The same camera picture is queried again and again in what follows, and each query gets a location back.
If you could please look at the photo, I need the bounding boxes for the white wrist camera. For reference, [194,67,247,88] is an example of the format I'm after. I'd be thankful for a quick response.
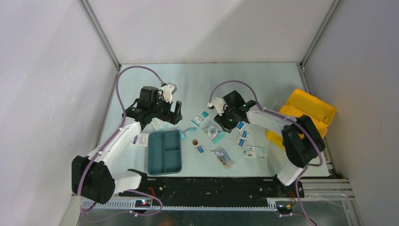
[207,97,228,116]
[160,83,177,104]

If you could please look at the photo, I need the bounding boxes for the yellow medicine kit box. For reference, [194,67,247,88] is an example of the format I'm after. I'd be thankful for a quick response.
[265,89,337,150]

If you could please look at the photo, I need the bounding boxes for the teal gauze dressing packet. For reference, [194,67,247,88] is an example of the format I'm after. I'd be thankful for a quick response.
[191,110,210,128]

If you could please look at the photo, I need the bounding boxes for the cotton swabs bag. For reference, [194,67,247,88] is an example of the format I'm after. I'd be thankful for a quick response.
[211,146,233,169]

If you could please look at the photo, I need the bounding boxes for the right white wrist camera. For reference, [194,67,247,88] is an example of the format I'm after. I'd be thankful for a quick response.
[207,97,228,116]

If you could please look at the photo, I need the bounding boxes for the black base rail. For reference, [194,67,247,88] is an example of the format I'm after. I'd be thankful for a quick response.
[137,176,304,208]

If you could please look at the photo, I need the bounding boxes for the teal divided plastic tray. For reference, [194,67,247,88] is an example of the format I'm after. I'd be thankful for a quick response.
[147,130,182,176]

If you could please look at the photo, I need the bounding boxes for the white flat labelled packet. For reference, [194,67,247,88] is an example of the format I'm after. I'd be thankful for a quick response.
[244,145,266,159]

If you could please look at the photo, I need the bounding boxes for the grey slotted cable duct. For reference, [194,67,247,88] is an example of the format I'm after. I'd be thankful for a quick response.
[81,199,278,211]

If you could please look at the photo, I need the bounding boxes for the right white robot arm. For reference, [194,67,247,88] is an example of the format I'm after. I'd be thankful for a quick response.
[207,90,325,197]

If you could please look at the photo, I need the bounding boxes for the white medicine box blue label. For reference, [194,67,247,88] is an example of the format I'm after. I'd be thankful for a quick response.
[129,133,149,147]

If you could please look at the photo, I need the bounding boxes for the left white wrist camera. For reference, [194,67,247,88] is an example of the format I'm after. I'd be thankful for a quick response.
[160,83,177,104]

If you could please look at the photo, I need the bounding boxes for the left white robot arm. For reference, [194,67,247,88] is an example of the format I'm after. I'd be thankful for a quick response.
[72,83,183,204]

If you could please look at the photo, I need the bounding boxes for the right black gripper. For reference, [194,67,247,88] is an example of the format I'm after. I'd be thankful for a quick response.
[214,104,239,134]

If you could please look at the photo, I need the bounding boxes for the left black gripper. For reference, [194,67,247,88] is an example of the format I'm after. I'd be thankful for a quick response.
[150,93,182,125]

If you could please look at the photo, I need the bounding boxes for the zip bag of bandages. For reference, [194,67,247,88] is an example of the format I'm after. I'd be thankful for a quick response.
[151,119,168,131]

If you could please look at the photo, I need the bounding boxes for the small clear plastic bottle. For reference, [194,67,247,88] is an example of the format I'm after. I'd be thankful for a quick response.
[271,100,280,112]

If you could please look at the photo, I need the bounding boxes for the twisted teal wrapper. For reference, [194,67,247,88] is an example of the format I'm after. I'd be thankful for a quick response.
[178,127,197,141]

